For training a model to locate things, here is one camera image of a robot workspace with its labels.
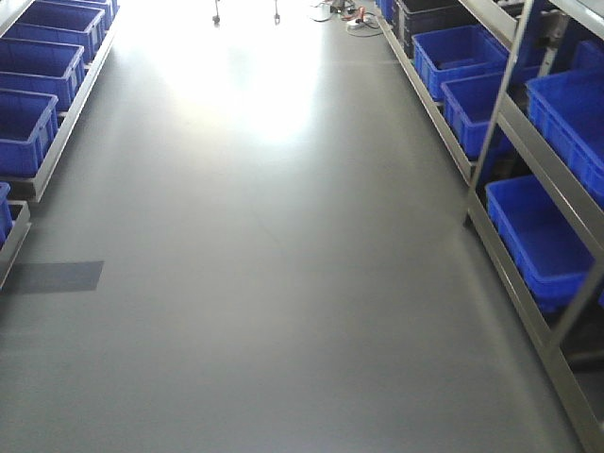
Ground blue bin left far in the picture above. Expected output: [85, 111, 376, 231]
[50, 0, 120, 31]

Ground blue bin lower middle right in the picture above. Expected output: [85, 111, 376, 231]
[441, 72, 503, 162]

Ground blue bin left near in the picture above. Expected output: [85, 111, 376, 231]
[1, 90, 59, 177]

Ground cables on floor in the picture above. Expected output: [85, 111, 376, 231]
[309, 0, 386, 38]

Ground blue bin upper right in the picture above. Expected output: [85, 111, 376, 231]
[527, 69, 603, 206]

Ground blue bin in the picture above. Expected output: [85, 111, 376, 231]
[50, 0, 120, 31]
[527, 69, 603, 206]
[1, 38, 85, 111]
[441, 72, 503, 162]
[486, 176, 595, 313]
[4, 1, 105, 63]
[1, 90, 59, 177]
[412, 25, 509, 102]

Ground black bin far right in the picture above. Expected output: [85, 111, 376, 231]
[392, 0, 477, 59]

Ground blue bin left bottom edge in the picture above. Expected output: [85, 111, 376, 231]
[0, 181, 13, 246]

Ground right steel shelf rack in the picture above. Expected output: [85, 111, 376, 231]
[377, 1, 603, 452]

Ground blue bin lower far right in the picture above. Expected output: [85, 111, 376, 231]
[412, 25, 509, 102]

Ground blue bin lower near right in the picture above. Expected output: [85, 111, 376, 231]
[486, 176, 595, 313]

